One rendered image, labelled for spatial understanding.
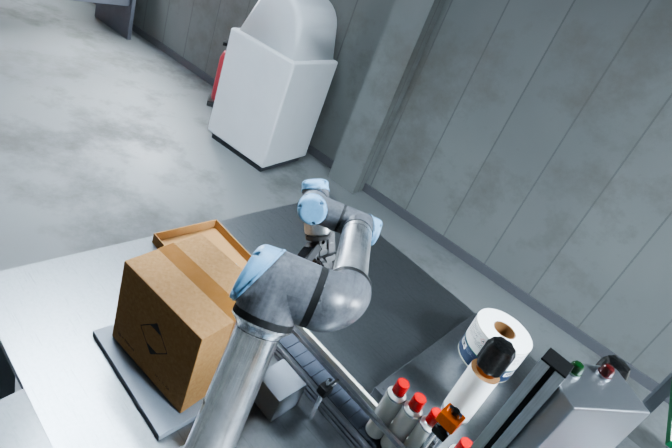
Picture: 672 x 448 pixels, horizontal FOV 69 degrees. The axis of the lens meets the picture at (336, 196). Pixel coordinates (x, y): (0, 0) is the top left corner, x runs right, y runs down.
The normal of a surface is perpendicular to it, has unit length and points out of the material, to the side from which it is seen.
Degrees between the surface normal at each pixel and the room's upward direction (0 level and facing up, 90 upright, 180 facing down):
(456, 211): 90
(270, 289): 59
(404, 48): 90
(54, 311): 0
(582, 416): 90
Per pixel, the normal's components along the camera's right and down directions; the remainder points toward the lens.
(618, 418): 0.18, 0.55
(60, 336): 0.33, -0.82
